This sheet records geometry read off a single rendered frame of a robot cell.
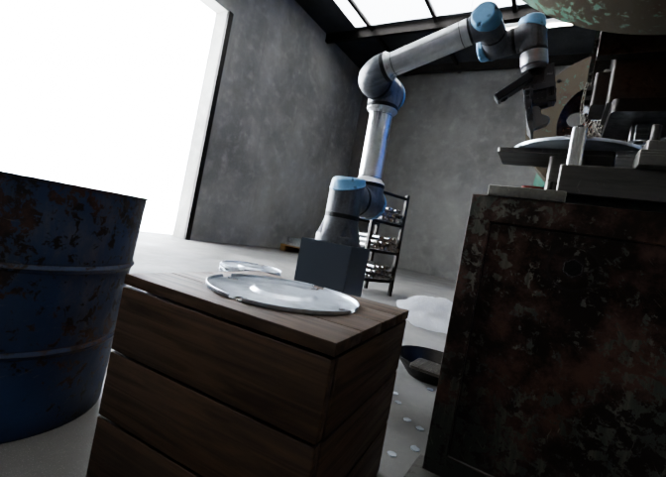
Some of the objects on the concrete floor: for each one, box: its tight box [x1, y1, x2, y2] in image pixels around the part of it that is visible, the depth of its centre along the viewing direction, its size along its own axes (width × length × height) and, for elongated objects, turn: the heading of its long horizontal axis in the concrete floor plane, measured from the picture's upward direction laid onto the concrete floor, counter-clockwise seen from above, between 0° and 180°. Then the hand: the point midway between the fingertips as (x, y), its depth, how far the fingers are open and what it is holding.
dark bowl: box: [399, 345, 443, 386], centre depth 147 cm, size 30×30×7 cm
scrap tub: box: [0, 171, 149, 444], centre depth 81 cm, size 42×42×48 cm
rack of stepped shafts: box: [359, 190, 410, 297], centre depth 350 cm, size 43×46×95 cm
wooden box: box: [86, 271, 409, 477], centre depth 71 cm, size 40×38×35 cm
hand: (528, 135), depth 113 cm, fingers closed
